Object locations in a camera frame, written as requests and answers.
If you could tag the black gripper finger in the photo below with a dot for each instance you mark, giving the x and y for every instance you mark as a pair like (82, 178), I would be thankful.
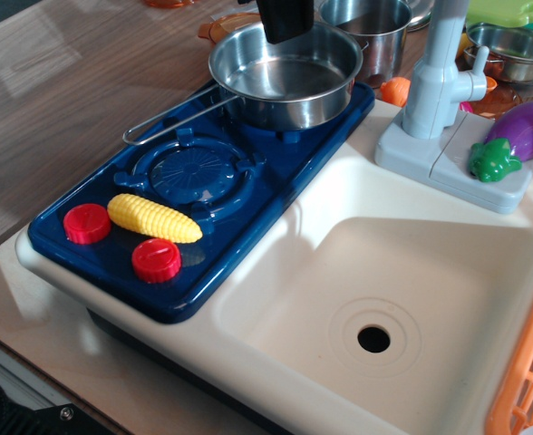
(285, 19)

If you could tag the steel pan with wire handle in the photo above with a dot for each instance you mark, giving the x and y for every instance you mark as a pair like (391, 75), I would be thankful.
(295, 85)

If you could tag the blue toy stove top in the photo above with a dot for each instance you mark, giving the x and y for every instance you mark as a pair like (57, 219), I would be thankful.
(234, 180)

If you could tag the red stove knob right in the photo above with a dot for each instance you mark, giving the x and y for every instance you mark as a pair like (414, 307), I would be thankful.
(156, 260)

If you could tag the red stove knob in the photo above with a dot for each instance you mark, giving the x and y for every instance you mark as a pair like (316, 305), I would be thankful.
(87, 224)
(156, 260)

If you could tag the red stove knob left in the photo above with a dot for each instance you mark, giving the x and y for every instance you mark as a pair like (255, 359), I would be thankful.
(87, 224)

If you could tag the cream toy sink unit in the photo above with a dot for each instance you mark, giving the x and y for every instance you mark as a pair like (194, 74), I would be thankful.
(374, 305)

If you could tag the orange transparent lid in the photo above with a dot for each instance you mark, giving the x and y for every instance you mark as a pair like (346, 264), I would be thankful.
(226, 25)

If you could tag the tall steel pot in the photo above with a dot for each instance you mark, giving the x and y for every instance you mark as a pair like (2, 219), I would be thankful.
(379, 26)

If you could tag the orange toy vegetable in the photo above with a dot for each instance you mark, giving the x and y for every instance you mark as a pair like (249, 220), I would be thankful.
(396, 91)

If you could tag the grey toy faucet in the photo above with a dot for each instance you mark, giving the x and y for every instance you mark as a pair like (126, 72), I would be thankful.
(429, 140)

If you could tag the amber transparent lid right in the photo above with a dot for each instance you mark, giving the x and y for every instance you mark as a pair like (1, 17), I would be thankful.
(499, 98)

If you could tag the green plastic plate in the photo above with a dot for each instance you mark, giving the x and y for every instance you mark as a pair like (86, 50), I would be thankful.
(506, 13)

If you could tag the yellow toy corn cob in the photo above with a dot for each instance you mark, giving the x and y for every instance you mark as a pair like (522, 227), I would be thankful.
(149, 218)

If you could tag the purple toy eggplant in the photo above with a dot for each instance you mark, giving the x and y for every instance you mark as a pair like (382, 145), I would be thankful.
(508, 145)

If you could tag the orange plastic dish rack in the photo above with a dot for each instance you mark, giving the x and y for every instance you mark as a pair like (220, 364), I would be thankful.
(527, 362)

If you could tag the steel pot with handles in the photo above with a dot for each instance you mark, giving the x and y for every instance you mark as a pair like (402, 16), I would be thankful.
(510, 56)

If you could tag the black bracket with screw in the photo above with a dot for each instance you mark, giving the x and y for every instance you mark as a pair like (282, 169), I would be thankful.
(65, 419)

